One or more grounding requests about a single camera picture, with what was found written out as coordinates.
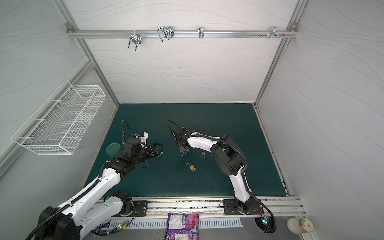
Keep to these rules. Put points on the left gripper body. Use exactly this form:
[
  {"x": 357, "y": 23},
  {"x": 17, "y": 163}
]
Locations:
[{"x": 146, "y": 153}]

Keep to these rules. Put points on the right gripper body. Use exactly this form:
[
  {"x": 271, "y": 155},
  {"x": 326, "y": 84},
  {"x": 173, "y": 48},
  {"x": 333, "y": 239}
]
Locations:
[{"x": 182, "y": 144}]

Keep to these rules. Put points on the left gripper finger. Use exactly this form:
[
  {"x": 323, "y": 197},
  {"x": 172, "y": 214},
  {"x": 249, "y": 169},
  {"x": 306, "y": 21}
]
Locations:
[
  {"x": 158, "y": 147},
  {"x": 155, "y": 153}
]

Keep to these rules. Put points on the gold padlock with key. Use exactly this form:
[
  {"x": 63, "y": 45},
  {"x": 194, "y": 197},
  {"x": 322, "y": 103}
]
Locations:
[{"x": 191, "y": 167}]

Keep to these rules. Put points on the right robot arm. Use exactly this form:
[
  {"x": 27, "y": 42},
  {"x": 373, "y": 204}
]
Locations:
[{"x": 231, "y": 161}]

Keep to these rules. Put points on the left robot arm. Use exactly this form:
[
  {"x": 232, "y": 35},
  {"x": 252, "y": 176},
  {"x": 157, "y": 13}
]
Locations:
[{"x": 75, "y": 218}]

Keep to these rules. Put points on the green table mat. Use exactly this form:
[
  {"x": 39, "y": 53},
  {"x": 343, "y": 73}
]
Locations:
[{"x": 169, "y": 176}]

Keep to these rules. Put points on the purple snack bag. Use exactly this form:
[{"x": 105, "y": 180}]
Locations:
[{"x": 182, "y": 227}]

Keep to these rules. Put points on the metal hook clamp middle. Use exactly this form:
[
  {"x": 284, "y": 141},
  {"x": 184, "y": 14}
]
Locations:
[{"x": 165, "y": 32}]

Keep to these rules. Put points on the metal hook clamp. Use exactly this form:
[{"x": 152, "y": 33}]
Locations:
[
  {"x": 273, "y": 34},
  {"x": 135, "y": 40},
  {"x": 165, "y": 32}
]

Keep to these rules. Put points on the metal hook clamp left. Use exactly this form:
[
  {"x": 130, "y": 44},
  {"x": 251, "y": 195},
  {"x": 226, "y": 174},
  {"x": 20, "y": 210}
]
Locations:
[{"x": 135, "y": 40}]

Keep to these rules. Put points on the black cooling fan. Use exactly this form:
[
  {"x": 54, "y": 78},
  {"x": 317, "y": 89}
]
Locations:
[{"x": 266, "y": 224}]

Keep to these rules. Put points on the metal hook clamp right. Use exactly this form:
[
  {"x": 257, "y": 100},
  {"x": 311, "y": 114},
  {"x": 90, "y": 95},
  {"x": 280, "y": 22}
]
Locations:
[{"x": 273, "y": 34}]

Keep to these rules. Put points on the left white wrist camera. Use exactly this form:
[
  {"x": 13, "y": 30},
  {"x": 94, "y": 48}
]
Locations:
[{"x": 143, "y": 136}]

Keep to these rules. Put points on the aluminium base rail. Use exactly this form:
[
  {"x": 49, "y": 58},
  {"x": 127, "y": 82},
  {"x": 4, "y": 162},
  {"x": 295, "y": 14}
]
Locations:
[{"x": 214, "y": 206}]

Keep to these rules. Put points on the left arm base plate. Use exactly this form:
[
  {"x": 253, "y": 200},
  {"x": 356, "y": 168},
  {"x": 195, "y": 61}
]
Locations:
[{"x": 133, "y": 208}]

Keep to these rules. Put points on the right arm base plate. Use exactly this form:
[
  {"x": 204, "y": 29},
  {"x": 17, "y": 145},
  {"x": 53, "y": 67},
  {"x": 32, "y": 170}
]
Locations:
[{"x": 236, "y": 207}]

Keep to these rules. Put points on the white wire basket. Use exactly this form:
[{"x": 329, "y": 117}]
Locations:
[{"x": 57, "y": 127}]

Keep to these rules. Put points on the white cable duct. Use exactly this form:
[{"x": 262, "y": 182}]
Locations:
[{"x": 149, "y": 224}]

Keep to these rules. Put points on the metal ring clamp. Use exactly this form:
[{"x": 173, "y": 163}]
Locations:
[{"x": 201, "y": 32}]

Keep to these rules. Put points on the aluminium top rail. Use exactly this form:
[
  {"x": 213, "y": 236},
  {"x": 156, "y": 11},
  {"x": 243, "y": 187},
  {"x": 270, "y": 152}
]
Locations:
[{"x": 179, "y": 34}]

